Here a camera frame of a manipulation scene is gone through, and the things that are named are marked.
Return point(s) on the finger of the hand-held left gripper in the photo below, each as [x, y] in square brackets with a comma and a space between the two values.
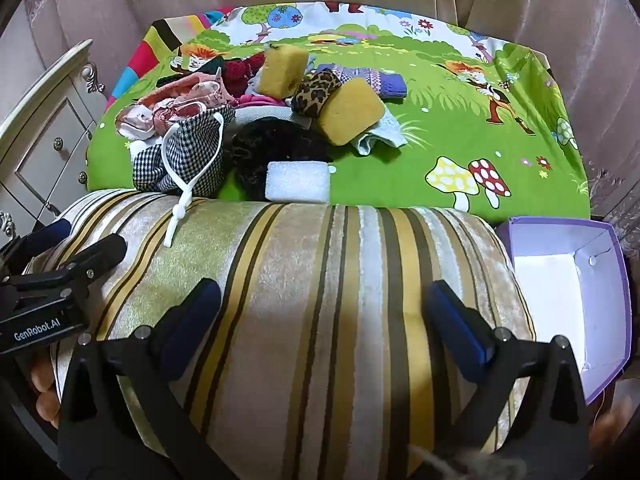
[97, 257]
[47, 236]

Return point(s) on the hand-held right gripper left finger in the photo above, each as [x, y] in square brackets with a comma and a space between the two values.
[192, 325]

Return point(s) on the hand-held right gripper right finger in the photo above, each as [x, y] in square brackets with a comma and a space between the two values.
[460, 330]

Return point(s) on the purple cardboard box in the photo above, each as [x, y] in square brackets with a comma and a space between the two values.
[550, 300]

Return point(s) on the pink plush hat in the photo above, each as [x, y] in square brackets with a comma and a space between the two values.
[192, 87]

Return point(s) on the light blue towel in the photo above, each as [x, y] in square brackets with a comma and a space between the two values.
[382, 135]

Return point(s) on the dark red fuzzy sock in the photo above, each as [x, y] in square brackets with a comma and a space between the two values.
[242, 72]

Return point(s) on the yellow sponge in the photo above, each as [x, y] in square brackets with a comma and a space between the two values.
[282, 72]
[350, 110]

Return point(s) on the purple striped knitted sock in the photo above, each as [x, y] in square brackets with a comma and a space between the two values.
[375, 82]

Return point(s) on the person's left hand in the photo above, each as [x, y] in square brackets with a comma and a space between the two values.
[45, 400]

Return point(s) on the white carved dresser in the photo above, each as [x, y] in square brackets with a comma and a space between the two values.
[50, 150]

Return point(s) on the striped velvet cushion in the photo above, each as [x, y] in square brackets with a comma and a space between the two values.
[310, 310]

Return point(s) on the pink patterned cloth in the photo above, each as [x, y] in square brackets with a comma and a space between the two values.
[137, 120]

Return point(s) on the white foam block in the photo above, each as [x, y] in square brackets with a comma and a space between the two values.
[299, 182]

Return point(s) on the green cartoon printed bed sheet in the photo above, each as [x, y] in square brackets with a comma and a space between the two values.
[400, 160]

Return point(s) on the black furry cloth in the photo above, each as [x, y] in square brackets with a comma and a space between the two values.
[280, 142]

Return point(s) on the leopard print pouch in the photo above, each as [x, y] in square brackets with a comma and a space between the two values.
[312, 92]

